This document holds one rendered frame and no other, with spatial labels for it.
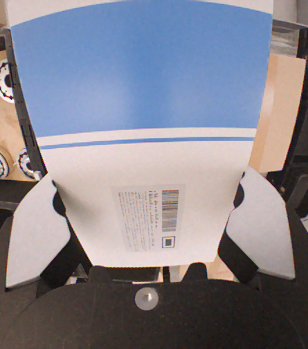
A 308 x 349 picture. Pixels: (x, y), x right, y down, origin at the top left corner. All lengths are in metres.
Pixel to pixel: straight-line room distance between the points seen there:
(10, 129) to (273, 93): 0.67
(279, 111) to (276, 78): 0.08
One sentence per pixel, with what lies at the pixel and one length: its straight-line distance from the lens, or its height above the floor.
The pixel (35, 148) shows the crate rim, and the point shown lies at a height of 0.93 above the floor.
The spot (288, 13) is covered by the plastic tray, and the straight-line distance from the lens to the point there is 0.64.
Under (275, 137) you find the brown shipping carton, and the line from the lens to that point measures 0.49.
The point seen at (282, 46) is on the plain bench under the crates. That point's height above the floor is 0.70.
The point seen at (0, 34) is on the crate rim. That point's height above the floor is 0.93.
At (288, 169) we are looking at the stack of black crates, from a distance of 1.20.
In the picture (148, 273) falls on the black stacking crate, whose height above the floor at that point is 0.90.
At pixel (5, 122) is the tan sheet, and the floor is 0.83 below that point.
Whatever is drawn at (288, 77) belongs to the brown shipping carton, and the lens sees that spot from 0.47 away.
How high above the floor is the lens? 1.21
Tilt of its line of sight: 58 degrees down
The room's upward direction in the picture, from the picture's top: 177 degrees clockwise
